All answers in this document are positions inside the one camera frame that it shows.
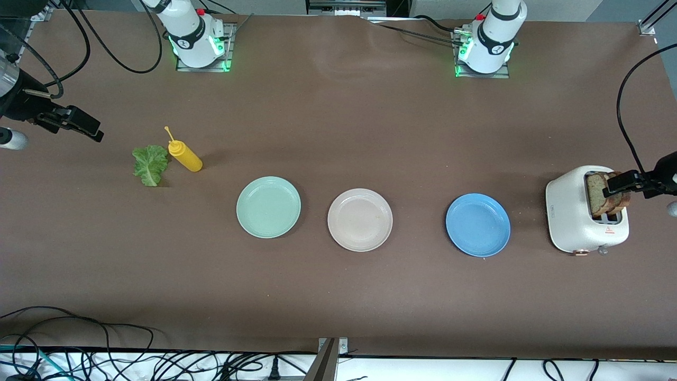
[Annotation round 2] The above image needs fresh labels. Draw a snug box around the brown bread slice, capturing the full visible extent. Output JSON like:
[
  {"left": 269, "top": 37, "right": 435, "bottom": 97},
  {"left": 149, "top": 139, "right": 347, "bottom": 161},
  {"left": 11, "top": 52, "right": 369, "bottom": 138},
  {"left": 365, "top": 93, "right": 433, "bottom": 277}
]
[
  {"left": 606, "top": 170, "right": 632, "bottom": 215},
  {"left": 586, "top": 173, "right": 614, "bottom": 217}
]

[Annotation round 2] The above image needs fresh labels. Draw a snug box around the green lettuce leaf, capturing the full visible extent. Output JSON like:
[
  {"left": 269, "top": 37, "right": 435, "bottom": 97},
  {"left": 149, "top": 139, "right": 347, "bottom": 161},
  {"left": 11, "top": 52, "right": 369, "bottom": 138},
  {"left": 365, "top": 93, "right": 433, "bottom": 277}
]
[{"left": 132, "top": 145, "right": 171, "bottom": 187}]

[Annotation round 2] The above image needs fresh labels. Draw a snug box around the yellow squeeze bottle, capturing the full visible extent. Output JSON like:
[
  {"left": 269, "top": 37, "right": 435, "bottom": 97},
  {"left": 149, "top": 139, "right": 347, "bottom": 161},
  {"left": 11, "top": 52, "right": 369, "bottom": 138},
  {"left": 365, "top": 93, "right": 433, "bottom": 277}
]
[{"left": 164, "top": 126, "right": 203, "bottom": 173}]

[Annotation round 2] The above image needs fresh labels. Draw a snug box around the beige plate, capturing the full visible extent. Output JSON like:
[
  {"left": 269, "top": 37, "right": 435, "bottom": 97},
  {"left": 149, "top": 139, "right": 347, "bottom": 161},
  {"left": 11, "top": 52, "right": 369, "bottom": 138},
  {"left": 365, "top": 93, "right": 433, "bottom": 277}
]
[{"left": 327, "top": 188, "right": 394, "bottom": 252}]

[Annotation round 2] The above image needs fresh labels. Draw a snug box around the blue plate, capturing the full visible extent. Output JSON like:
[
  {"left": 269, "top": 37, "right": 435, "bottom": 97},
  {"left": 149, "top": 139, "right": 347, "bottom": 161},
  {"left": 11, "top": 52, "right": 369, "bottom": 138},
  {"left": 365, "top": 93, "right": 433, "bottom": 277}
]
[{"left": 445, "top": 193, "right": 511, "bottom": 258}]

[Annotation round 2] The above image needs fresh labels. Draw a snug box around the mint green plate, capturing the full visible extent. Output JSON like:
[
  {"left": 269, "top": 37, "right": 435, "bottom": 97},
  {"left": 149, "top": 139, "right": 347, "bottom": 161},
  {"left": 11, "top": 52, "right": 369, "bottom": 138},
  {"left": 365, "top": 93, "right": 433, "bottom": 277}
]
[{"left": 236, "top": 176, "right": 301, "bottom": 239}]

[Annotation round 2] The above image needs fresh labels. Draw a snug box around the white toaster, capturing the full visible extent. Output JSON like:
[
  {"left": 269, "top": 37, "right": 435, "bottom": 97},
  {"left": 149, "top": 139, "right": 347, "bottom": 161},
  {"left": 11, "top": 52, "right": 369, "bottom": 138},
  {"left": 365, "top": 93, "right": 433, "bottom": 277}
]
[{"left": 545, "top": 165, "right": 630, "bottom": 256}]

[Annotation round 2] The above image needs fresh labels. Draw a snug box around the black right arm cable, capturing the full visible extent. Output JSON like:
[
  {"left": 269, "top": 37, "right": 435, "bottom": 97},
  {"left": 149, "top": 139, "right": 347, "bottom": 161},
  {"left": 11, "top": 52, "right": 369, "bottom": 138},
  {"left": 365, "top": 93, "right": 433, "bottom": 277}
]
[{"left": 0, "top": 0, "right": 163, "bottom": 101}]

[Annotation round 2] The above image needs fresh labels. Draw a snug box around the aluminium frame rail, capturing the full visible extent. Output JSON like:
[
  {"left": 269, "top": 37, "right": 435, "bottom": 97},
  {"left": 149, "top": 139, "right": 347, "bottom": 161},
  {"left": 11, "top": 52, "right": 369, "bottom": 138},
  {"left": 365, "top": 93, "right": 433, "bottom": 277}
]
[{"left": 29, "top": 0, "right": 53, "bottom": 23}]

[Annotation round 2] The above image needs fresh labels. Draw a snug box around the metal corner bracket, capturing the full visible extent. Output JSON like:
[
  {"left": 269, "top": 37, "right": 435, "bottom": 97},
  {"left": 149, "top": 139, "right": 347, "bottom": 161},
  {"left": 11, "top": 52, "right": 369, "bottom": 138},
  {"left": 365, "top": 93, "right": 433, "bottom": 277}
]
[{"left": 637, "top": 0, "right": 677, "bottom": 37}]

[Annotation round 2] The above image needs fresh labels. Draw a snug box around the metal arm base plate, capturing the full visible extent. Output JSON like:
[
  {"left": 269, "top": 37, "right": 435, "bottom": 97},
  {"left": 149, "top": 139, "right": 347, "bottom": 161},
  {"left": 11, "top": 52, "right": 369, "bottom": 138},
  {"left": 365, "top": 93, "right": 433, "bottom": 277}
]
[
  {"left": 454, "top": 29, "right": 511, "bottom": 79},
  {"left": 176, "top": 24, "right": 236, "bottom": 73}
]

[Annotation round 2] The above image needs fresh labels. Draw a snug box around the black looped floor cable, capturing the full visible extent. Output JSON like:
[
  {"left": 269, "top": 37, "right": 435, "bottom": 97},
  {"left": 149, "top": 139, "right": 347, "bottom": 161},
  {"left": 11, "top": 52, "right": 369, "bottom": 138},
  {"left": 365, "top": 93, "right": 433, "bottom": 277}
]
[{"left": 0, "top": 306, "right": 155, "bottom": 381}]

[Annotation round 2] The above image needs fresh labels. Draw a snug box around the black curled cable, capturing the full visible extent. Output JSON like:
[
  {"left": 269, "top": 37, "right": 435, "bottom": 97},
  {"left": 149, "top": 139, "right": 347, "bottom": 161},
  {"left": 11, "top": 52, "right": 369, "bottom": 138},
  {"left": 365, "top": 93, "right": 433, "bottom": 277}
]
[{"left": 542, "top": 359, "right": 601, "bottom": 381}]

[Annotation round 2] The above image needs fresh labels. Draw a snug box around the teal cable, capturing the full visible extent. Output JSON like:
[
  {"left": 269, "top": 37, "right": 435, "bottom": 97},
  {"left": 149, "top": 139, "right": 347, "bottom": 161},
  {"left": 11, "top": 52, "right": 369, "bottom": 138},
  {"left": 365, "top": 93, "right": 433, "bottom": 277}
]
[{"left": 0, "top": 344, "right": 72, "bottom": 381}]

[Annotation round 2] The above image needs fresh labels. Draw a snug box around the black table cable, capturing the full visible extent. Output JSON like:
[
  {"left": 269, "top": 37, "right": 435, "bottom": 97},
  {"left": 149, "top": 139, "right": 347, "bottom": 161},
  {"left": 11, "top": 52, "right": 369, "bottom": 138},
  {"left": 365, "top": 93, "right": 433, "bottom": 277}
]
[{"left": 368, "top": 15, "right": 466, "bottom": 49}]

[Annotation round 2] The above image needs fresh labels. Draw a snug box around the aluminium frame block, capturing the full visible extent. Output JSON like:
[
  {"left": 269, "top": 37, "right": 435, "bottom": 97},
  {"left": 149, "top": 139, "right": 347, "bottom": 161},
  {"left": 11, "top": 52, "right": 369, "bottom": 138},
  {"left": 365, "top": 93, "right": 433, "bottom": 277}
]
[{"left": 306, "top": 0, "right": 389, "bottom": 17}]

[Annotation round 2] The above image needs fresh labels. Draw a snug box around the metal table edge bracket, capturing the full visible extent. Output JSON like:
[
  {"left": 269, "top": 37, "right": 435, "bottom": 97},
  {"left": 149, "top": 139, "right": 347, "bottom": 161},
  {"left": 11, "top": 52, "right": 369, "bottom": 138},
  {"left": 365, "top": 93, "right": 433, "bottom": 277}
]
[{"left": 316, "top": 337, "right": 350, "bottom": 381}]

